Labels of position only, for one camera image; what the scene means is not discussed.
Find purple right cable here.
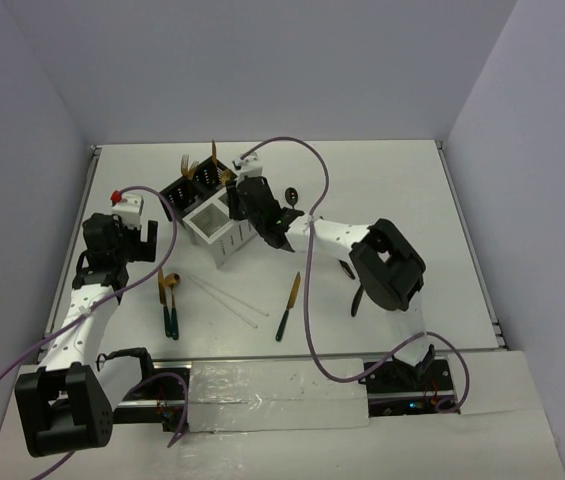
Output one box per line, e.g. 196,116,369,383
241,136,473,415

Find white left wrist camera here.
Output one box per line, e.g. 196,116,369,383
111,191,144,230

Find purple cable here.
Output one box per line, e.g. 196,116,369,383
241,136,473,415
0,185,191,480

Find black knife upper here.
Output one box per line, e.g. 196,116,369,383
339,260,356,280

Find black spoon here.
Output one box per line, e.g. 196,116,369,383
285,187,299,209

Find black utensil caddy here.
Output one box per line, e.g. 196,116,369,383
160,156,227,224

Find white utensil caddy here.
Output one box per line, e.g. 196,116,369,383
183,186,257,268

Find white chopstick lower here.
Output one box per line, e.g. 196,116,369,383
191,277,259,329

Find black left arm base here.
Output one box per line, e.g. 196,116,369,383
95,348,190,435

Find gold spoon green handle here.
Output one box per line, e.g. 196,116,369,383
220,169,236,185
165,273,180,340

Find gold knife green handle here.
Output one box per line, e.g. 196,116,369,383
158,269,172,338
211,140,219,169
275,272,301,342

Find gold fork green handle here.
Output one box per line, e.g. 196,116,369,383
188,161,199,180
180,154,190,179

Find aluminium table rail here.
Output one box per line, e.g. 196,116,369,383
41,145,102,340

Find black knife lower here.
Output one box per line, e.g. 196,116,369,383
350,285,364,318

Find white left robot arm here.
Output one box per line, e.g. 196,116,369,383
15,213,158,457

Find white chopstick upper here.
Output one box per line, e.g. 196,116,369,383
191,275,270,317

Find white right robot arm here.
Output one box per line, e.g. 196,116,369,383
224,176,426,314

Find black knife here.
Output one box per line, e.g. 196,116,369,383
350,285,364,318
339,260,356,280

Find white chopstick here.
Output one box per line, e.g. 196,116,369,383
191,277,259,329
191,275,270,317

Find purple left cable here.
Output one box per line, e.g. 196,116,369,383
0,185,191,480

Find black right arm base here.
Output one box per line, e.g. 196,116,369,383
358,345,457,417

